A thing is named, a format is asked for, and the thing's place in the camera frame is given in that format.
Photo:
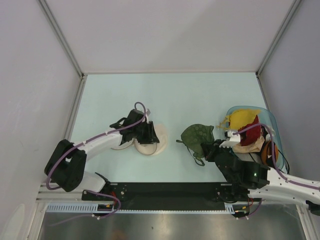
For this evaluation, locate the red lace garment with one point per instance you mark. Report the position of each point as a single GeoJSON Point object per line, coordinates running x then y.
{"type": "Point", "coordinates": [250, 136]}

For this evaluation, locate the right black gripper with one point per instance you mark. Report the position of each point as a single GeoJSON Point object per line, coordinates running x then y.
{"type": "Point", "coordinates": [210, 149]}

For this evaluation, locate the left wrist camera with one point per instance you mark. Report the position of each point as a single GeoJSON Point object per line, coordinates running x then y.
{"type": "Point", "coordinates": [147, 113]}

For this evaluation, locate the white slotted cable duct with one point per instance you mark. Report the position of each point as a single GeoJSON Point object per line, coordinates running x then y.
{"type": "Point", "coordinates": [106, 208]}

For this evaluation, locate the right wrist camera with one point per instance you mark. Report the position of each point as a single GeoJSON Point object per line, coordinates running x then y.
{"type": "Point", "coordinates": [231, 139]}

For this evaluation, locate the yellow garment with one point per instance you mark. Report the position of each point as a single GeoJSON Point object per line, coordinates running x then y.
{"type": "Point", "coordinates": [238, 120]}

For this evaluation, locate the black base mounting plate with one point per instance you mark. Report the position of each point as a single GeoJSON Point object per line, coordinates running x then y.
{"type": "Point", "coordinates": [177, 196]}

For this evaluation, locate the beige garment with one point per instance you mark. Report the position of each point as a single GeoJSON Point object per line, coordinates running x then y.
{"type": "Point", "coordinates": [251, 148]}

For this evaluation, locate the round beige mesh laundry bag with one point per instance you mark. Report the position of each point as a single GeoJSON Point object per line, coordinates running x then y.
{"type": "Point", "coordinates": [152, 148]}

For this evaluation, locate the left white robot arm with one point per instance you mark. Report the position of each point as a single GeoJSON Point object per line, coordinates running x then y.
{"type": "Point", "coordinates": [66, 166]}

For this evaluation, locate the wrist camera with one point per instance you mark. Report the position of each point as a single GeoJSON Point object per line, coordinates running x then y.
{"type": "Point", "coordinates": [147, 113]}
{"type": "Point", "coordinates": [231, 139]}

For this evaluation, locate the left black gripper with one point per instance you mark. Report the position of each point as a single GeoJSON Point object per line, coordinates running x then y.
{"type": "Point", "coordinates": [151, 137]}

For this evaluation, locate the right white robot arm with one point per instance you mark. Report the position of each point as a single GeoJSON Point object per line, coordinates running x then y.
{"type": "Point", "coordinates": [262, 181]}

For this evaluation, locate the orange black garment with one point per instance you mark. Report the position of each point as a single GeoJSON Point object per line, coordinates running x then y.
{"type": "Point", "coordinates": [266, 153]}

